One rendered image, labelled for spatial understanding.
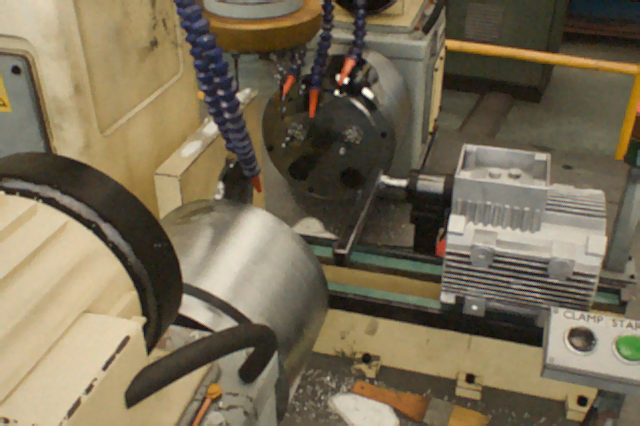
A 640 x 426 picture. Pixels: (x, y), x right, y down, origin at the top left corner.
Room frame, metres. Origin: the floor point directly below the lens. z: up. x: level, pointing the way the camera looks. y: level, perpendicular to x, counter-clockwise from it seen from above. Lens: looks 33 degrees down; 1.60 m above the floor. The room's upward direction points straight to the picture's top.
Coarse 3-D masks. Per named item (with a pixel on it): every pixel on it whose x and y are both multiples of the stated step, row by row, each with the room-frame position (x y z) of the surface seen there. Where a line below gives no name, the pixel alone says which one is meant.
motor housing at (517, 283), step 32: (576, 192) 0.83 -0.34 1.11; (480, 224) 0.80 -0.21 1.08; (544, 224) 0.78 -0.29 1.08; (576, 224) 0.77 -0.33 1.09; (448, 256) 0.77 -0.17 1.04; (512, 256) 0.75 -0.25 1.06; (544, 256) 0.74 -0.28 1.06; (576, 256) 0.75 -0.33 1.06; (448, 288) 0.77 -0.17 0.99; (480, 288) 0.75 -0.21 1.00; (512, 288) 0.74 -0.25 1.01; (544, 288) 0.73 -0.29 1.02; (576, 288) 0.72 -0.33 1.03
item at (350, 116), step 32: (384, 64) 1.24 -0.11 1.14; (288, 96) 1.14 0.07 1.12; (320, 96) 1.12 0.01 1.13; (352, 96) 1.11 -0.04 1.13; (384, 96) 1.14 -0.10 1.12; (288, 128) 1.11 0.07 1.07; (320, 128) 1.13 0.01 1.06; (352, 128) 1.10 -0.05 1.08; (384, 128) 1.10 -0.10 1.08; (288, 160) 1.14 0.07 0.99; (320, 160) 1.13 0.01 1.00; (352, 160) 1.11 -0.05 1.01; (384, 160) 1.10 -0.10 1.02; (320, 192) 1.13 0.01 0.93; (352, 192) 1.11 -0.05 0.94
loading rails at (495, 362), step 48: (336, 240) 0.97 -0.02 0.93; (336, 288) 0.85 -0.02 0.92; (384, 288) 0.91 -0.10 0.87; (432, 288) 0.89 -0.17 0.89; (624, 288) 0.84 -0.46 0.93; (336, 336) 0.83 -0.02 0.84; (384, 336) 0.81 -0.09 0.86; (432, 336) 0.79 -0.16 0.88; (480, 336) 0.77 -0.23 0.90; (528, 336) 0.75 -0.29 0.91; (480, 384) 0.75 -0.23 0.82; (528, 384) 0.75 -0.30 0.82; (576, 384) 0.73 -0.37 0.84
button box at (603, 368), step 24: (552, 312) 0.61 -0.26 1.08; (576, 312) 0.61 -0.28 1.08; (552, 336) 0.59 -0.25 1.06; (600, 336) 0.58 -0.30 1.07; (552, 360) 0.56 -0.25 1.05; (576, 360) 0.56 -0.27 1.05; (600, 360) 0.56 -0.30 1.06; (624, 360) 0.55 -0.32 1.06; (600, 384) 0.56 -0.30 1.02; (624, 384) 0.54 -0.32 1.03
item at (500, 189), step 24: (480, 168) 0.88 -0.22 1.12; (504, 168) 0.88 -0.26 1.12; (528, 168) 0.87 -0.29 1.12; (456, 192) 0.81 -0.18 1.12; (480, 192) 0.80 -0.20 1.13; (504, 192) 0.79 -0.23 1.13; (528, 192) 0.78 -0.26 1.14; (480, 216) 0.80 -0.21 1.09; (504, 216) 0.79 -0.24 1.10; (528, 216) 0.78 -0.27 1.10
